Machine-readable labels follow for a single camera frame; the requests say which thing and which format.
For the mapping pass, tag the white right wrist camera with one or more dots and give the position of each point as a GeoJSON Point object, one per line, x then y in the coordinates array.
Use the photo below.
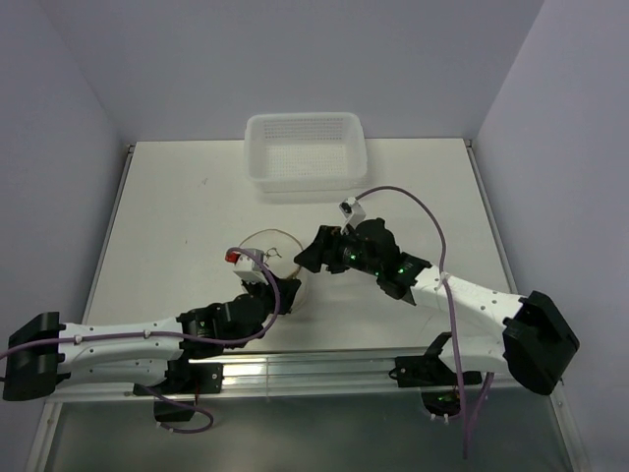
{"type": "Point", "coordinates": [353, 213]}

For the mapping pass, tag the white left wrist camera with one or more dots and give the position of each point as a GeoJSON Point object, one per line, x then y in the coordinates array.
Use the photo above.
{"type": "Point", "coordinates": [245, 265]}

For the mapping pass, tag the aluminium mounting rail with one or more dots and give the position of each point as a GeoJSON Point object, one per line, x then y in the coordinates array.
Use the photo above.
{"type": "Point", "coordinates": [295, 374]}

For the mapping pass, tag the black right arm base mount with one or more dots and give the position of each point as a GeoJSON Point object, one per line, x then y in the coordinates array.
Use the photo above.
{"type": "Point", "coordinates": [428, 371]}

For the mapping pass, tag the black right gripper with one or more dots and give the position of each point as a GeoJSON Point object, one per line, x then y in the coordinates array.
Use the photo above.
{"type": "Point", "coordinates": [325, 249]}

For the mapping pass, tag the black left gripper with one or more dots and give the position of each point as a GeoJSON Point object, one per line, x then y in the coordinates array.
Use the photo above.
{"type": "Point", "coordinates": [286, 292]}

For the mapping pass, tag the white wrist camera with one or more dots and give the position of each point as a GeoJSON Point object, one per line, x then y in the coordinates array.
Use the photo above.
{"type": "Point", "coordinates": [353, 213]}
{"type": "Point", "coordinates": [245, 265]}

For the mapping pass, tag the white perforated plastic basket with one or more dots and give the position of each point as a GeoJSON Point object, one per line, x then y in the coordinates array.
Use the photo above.
{"type": "Point", "coordinates": [306, 152]}

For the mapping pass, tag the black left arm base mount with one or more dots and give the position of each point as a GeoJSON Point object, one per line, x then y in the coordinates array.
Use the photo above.
{"type": "Point", "coordinates": [176, 398]}

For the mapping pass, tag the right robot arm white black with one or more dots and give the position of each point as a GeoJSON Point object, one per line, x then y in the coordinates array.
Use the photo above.
{"type": "Point", "coordinates": [525, 337]}

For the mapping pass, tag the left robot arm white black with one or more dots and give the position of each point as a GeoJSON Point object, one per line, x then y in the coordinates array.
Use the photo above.
{"type": "Point", "coordinates": [45, 353]}

